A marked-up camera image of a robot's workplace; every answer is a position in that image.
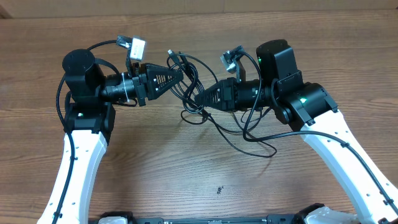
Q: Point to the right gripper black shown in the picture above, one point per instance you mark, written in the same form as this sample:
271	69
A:
232	94

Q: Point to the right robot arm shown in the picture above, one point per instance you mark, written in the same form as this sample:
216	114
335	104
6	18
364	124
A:
312	114

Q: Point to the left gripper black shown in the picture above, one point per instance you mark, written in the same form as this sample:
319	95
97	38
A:
142	79

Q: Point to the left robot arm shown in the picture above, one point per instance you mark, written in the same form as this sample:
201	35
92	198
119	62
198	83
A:
88	122

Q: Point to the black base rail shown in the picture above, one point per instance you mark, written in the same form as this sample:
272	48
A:
214	220

